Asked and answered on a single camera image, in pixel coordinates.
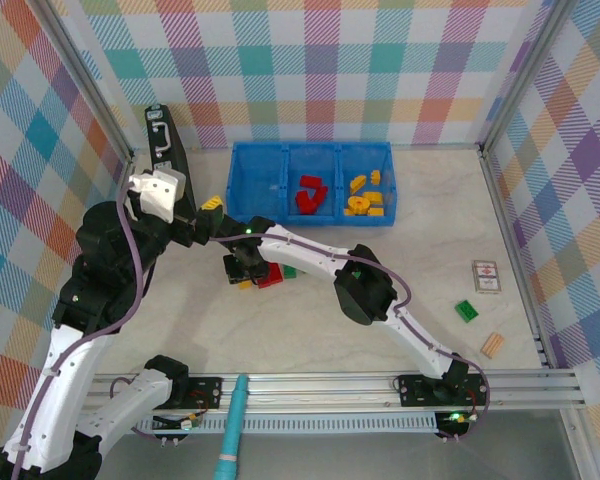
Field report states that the blue three-compartment plastic bin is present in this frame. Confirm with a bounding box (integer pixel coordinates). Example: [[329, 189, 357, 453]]
[[225, 141, 398, 228]]

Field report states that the teal pen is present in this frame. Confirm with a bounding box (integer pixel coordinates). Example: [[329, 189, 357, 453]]
[[213, 374, 251, 480]]

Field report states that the flat green lego brick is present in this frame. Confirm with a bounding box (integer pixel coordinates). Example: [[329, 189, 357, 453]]
[[454, 299, 480, 324]]

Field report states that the small printed card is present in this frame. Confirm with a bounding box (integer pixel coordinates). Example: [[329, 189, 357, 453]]
[[471, 259, 504, 295]]

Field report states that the small wooden block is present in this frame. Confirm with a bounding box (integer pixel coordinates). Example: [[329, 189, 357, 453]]
[[481, 332, 505, 359]]

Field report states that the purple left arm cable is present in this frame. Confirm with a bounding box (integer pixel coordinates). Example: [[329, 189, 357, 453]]
[[9, 177, 146, 480]]

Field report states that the aluminium side rail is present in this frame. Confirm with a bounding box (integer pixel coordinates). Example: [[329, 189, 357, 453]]
[[107, 149, 137, 211], [478, 143, 554, 369]]

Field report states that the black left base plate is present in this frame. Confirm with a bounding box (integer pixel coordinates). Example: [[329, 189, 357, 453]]
[[179, 375, 224, 412]]

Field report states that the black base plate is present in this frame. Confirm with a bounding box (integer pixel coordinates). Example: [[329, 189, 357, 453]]
[[397, 372, 491, 408], [179, 375, 224, 412]]

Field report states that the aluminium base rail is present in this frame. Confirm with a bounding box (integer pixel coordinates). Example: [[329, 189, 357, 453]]
[[79, 370, 587, 417]]

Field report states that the slotted grey cable duct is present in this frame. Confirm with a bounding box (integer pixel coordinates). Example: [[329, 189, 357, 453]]
[[129, 417, 440, 435]]

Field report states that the small black wired connector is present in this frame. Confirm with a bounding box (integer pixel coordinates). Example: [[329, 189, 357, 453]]
[[151, 410, 204, 446], [433, 410, 479, 444]]

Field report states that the aluminium frame post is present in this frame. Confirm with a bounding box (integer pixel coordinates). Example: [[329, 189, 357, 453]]
[[478, 0, 571, 151], [39, 0, 136, 161]]

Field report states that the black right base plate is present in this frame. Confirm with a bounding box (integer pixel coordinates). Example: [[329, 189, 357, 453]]
[[397, 372, 491, 408]]

